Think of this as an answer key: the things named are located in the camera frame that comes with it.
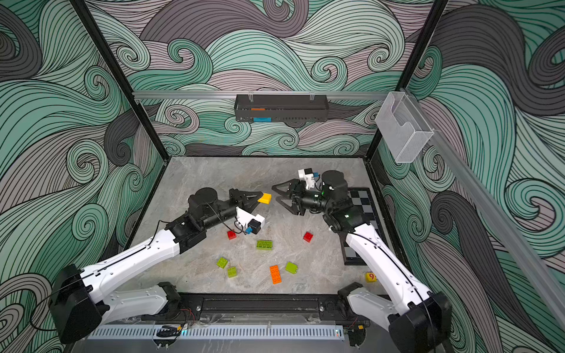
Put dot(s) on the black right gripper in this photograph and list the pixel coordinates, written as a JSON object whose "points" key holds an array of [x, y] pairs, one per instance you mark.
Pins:
{"points": [[296, 196]]}

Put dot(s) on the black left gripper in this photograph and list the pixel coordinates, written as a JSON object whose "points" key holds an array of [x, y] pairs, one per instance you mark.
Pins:
{"points": [[237, 200]]}

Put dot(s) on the yellow lego brick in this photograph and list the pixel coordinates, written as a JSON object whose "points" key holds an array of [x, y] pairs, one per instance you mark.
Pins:
{"points": [[265, 199]]}

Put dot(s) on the long green lego brick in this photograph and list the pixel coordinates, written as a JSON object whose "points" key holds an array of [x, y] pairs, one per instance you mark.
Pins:
{"points": [[264, 245]]}

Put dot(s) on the green sloped lego brick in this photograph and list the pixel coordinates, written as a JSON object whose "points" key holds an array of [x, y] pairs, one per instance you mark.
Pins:
{"points": [[291, 268]]}

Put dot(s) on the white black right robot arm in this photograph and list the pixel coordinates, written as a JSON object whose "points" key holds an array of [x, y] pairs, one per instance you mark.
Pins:
{"points": [[417, 319]]}

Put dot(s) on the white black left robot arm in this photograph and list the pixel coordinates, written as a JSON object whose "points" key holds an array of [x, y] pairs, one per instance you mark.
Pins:
{"points": [[83, 299]]}

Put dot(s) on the red lego brick left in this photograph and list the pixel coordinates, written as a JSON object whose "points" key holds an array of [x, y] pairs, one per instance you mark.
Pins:
{"points": [[231, 235]]}

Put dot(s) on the red lego brick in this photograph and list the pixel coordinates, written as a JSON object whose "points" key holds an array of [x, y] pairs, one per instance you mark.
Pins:
{"points": [[231, 235], [308, 237]]}

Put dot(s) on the red lego brick right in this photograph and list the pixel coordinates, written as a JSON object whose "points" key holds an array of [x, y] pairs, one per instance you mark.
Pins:
{"points": [[308, 237]]}

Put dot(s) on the small green lego brick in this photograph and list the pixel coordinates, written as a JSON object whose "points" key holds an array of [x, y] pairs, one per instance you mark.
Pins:
{"points": [[222, 262], [232, 272]]}

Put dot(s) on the orange flat lego plate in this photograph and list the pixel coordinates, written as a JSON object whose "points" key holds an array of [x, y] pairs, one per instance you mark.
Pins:
{"points": [[275, 274]]}

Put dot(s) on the black white chessboard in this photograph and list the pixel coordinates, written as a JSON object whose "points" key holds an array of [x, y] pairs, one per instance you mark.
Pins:
{"points": [[361, 197]]}

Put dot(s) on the yellow numbered cube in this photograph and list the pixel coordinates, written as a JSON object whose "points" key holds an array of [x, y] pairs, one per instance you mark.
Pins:
{"points": [[370, 277]]}

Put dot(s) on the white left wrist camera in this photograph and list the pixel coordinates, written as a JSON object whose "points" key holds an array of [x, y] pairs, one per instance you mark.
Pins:
{"points": [[247, 222]]}

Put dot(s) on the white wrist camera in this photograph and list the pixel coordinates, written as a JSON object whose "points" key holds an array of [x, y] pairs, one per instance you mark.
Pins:
{"points": [[247, 222], [308, 177]]}

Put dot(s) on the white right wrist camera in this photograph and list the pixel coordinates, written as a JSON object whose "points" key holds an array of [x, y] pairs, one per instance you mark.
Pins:
{"points": [[308, 177]]}

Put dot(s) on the black wall tray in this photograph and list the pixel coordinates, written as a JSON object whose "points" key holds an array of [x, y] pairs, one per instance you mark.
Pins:
{"points": [[293, 110]]}

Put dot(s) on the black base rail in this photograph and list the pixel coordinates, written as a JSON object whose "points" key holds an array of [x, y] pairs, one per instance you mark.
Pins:
{"points": [[326, 307]]}

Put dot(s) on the clear plastic wall box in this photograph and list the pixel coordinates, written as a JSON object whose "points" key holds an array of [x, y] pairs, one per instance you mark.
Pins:
{"points": [[403, 126]]}

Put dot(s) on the white slotted cable duct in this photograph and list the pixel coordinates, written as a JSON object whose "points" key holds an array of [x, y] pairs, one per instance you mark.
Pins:
{"points": [[225, 332]]}

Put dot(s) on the aluminium rail back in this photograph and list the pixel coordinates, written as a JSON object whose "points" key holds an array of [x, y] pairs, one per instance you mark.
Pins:
{"points": [[201, 94]]}

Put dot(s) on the black right corner post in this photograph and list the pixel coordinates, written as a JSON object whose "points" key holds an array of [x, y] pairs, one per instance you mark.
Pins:
{"points": [[422, 42]]}

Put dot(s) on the black corner post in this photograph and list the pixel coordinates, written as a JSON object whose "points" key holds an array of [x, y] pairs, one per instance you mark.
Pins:
{"points": [[97, 37], [422, 42]]}

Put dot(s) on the black left corner post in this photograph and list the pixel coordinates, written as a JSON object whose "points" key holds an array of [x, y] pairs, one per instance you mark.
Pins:
{"points": [[97, 37]]}

